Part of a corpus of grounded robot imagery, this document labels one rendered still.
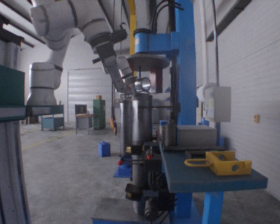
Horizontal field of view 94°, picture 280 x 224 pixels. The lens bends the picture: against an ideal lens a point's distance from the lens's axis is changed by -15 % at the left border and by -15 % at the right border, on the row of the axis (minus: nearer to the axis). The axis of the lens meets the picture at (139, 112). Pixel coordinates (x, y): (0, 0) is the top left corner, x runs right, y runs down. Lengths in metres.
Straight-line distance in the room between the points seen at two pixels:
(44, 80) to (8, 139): 0.41
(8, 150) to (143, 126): 1.10
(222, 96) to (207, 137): 0.79
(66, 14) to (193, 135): 1.01
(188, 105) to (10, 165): 1.49
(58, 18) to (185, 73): 1.27
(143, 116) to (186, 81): 0.54
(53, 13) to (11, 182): 0.99
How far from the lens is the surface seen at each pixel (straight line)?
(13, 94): 1.05
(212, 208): 0.78
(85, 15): 0.54
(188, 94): 1.55
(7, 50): 1.15
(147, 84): 1.65
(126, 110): 2.86
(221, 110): 1.86
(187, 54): 1.63
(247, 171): 0.78
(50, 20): 0.53
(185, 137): 1.13
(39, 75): 1.07
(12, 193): 1.23
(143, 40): 1.67
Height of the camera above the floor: 1.35
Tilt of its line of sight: 2 degrees down
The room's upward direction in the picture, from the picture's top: straight up
